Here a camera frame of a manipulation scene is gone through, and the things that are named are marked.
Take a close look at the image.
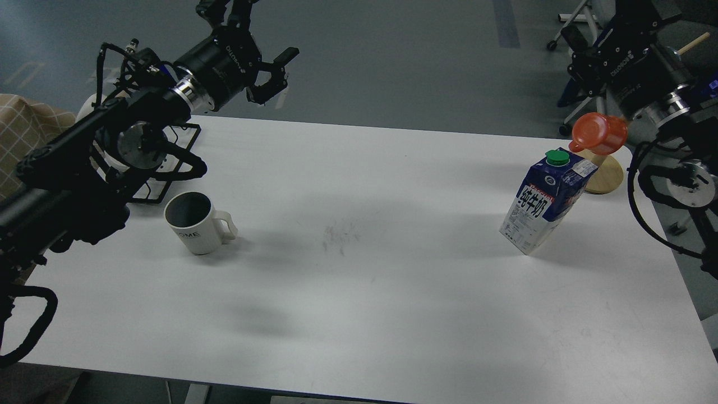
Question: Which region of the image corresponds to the wooden cup tree stand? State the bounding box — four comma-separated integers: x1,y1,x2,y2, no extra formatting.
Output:
578,31,711,195

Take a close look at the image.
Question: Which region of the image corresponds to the orange plastic cup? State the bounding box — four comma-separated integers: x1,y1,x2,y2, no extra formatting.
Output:
569,112,628,155

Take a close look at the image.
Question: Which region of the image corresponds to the white mug on rack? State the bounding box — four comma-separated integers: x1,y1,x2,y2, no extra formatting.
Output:
75,94,97,123
92,140,168,174

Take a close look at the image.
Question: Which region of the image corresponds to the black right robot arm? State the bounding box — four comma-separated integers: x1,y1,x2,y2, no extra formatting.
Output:
559,1,716,277

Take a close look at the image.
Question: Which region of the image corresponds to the beige checkered cloth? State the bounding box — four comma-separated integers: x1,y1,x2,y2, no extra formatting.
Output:
1,94,75,200

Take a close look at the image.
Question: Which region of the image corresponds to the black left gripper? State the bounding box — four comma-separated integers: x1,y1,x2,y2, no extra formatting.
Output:
174,28,300,112

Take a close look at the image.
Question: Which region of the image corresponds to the black wire cup rack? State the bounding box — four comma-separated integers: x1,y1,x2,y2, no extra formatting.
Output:
95,121,208,205

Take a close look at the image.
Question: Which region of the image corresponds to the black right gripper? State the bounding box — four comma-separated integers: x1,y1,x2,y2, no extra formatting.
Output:
597,1,691,118

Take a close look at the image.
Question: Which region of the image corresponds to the white ceramic mug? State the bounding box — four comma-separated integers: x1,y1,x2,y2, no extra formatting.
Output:
164,191,238,255

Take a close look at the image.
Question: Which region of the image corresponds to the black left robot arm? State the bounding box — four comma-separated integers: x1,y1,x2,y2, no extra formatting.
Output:
2,26,300,368

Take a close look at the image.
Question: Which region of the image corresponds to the blue white milk carton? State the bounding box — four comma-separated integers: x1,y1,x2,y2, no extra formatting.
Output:
499,148,598,255

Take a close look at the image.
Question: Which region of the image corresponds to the grey office chair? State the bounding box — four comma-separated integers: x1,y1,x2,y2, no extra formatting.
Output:
546,1,607,136

